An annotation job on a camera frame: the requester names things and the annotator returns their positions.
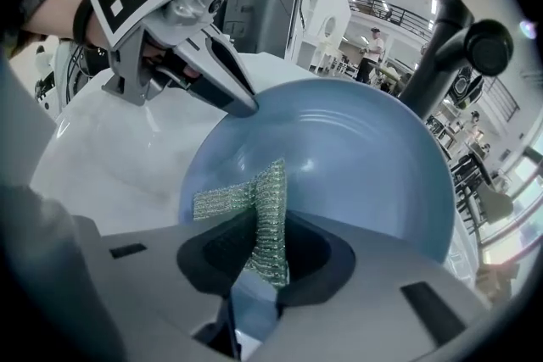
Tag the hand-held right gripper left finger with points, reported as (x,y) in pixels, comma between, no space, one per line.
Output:
(161,288)

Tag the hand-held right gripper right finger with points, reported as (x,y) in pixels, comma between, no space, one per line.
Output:
(360,309)

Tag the green sponge cloth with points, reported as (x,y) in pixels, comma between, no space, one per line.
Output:
(271,224)

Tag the blue large plate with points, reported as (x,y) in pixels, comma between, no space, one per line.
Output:
(360,165)

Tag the person's left forearm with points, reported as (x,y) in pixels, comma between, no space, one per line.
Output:
(51,12)

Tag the grey wheeled bin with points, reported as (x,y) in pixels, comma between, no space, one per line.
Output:
(259,12)

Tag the white shelf unit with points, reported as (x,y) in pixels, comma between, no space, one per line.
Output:
(314,51)

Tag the grey chair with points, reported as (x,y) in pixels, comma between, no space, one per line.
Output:
(496,203)

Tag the black balcony railing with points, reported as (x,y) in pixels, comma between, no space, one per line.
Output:
(382,8)

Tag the black faucet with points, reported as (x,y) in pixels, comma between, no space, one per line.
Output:
(437,38)

